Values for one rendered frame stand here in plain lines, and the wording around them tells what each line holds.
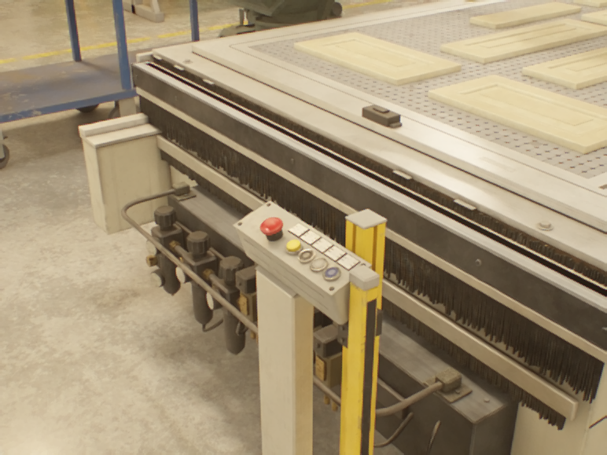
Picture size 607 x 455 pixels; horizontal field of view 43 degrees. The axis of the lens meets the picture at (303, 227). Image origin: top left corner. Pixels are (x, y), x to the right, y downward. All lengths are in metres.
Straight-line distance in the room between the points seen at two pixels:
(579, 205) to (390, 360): 0.50
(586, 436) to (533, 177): 0.52
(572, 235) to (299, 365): 0.56
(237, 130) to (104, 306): 0.98
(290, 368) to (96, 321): 1.47
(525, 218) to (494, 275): 0.13
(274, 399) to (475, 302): 0.44
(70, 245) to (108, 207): 0.68
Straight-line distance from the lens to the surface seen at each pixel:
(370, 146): 1.84
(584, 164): 1.78
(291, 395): 1.43
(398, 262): 1.71
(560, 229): 1.53
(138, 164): 2.63
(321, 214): 1.90
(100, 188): 2.61
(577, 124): 1.96
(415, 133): 1.86
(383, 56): 2.43
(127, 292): 2.91
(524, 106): 2.05
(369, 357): 1.23
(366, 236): 1.21
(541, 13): 3.14
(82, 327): 2.76
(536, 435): 1.66
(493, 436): 1.64
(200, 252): 2.17
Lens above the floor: 1.52
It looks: 28 degrees down
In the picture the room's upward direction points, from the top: straight up
